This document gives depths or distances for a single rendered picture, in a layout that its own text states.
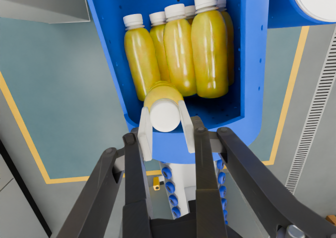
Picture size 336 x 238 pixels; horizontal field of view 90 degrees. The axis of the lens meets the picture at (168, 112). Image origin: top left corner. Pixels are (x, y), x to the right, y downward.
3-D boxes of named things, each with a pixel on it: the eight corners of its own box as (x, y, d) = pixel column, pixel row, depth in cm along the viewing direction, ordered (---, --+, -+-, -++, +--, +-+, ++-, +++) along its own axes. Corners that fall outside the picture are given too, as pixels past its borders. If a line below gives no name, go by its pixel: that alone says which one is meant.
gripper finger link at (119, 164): (142, 168, 14) (108, 175, 14) (145, 136, 19) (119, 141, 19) (138, 154, 14) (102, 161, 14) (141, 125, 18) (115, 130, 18)
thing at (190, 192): (184, 191, 72) (191, 229, 58) (183, 184, 70) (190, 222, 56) (207, 187, 72) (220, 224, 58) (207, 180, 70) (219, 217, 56)
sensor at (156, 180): (154, 181, 72) (154, 191, 68) (153, 176, 71) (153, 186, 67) (172, 178, 72) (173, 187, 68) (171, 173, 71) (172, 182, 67)
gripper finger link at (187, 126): (185, 127, 15) (193, 125, 15) (177, 100, 21) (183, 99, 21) (189, 154, 16) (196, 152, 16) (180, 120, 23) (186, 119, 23)
